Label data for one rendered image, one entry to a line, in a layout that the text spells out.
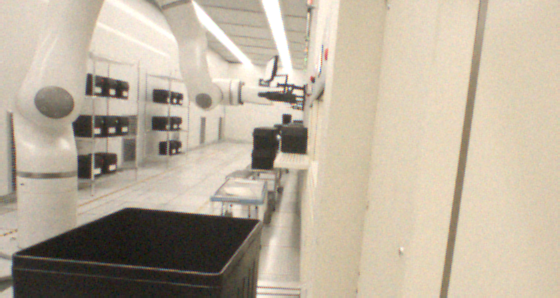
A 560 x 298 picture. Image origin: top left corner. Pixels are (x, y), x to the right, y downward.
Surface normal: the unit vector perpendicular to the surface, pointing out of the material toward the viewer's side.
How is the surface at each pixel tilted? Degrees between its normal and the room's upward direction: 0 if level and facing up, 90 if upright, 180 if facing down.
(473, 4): 90
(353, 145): 90
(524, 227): 90
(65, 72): 63
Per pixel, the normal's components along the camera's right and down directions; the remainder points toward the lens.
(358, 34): 0.09, 0.14
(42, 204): 0.44, 0.15
